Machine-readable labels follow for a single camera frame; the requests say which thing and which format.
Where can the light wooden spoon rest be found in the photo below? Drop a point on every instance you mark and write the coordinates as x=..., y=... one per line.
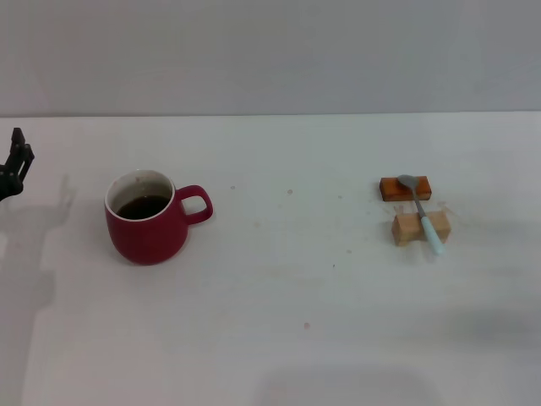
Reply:
x=406, y=230

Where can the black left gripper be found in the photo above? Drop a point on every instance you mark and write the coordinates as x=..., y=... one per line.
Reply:
x=8, y=185

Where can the orange wooden block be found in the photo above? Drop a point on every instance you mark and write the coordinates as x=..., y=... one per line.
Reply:
x=391, y=190

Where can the red ceramic coffee cup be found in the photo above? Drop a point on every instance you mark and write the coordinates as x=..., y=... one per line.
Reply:
x=145, y=237

